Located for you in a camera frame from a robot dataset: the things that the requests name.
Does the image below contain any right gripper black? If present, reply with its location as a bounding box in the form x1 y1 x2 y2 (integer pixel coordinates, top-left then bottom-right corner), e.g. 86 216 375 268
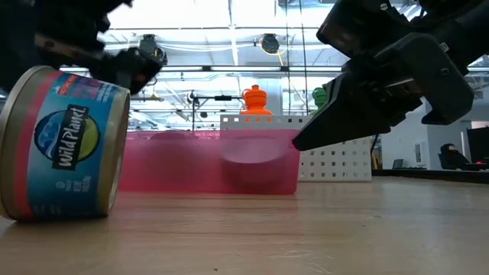
292 0 474 152

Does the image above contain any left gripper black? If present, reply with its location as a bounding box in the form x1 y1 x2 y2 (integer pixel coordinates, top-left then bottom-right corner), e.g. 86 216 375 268
0 0 169 95

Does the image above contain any green plastic bottle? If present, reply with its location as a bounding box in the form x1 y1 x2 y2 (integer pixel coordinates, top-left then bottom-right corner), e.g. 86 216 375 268
309 86 329 115

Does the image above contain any orange plastic bottle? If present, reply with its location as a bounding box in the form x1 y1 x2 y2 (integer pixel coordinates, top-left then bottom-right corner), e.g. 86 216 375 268
239 84 274 116

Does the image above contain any pink salmon can blue label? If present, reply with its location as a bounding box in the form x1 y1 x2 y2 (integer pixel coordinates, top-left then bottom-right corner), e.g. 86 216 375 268
0 64 131 222

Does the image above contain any white perforated basket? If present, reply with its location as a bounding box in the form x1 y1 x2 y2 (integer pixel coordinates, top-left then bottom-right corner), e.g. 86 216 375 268
219 113 374 183

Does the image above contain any red plastic tray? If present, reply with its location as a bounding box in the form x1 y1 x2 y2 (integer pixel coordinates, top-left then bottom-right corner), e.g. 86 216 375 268
118 128 302 195

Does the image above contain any person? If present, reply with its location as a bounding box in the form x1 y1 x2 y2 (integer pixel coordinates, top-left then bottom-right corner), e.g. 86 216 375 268
438 143 473 171

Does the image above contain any black monitor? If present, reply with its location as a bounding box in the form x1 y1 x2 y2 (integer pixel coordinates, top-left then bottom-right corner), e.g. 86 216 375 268
466 127 489 163

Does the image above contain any yellow cable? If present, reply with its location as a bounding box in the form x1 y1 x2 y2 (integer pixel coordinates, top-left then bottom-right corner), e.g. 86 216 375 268
371 134 380 170

